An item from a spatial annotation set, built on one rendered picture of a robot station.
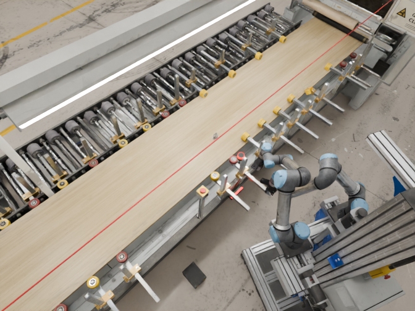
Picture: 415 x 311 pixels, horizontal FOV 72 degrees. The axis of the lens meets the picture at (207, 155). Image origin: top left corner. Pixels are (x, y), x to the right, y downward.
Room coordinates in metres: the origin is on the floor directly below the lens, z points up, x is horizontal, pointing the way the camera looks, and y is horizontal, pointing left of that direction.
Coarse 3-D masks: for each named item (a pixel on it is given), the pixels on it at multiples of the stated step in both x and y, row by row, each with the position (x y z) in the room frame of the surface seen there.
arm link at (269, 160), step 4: (268, 152) 1.25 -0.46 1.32; (264, 156) 1.22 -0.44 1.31; (268, 156) 1.21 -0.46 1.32; (272, 156) 1.22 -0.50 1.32; (276, 156) 1.22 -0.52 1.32; (264, 160) 1.18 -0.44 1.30; (268, 160) 1.18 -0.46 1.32; (272, 160) 1.18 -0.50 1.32; (276, 160) 1.19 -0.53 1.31; (264, 164) 1.16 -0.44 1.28; (268, 164) 1.15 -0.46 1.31; (272, 164) 1.15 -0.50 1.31; (276, 164) 1.18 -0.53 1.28
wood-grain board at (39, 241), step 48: (288, 48) 3.14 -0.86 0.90; (336, 48) 3.24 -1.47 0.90; (240, 96) 2.22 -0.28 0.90; (144, 144) 1.47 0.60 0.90; (192, 144) 1.53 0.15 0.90; (240, 144) 1.59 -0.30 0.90; (96, 192) 0.95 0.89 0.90; (144, 192) 0.99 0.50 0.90; (0, 240) 0.48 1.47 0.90; (48, 240) 0.52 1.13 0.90; (96, 240) 0.56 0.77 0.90; (0, 288) 0.16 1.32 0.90; (48, 288) 0.19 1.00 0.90
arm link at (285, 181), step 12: (276, 180) 0.89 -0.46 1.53; (288, 180) 0.87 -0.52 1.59; (300, 180) 0.88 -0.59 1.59; (288, 192) 0.83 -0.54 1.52; (288, 204) 0.78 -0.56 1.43; (276, 216) 0.74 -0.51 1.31; (288, 216) 0.74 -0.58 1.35; (276, 228) 0.67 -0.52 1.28; (288, 228) 0.67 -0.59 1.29; (276, 240) 0.60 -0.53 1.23; (288, 240) 0.61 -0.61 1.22
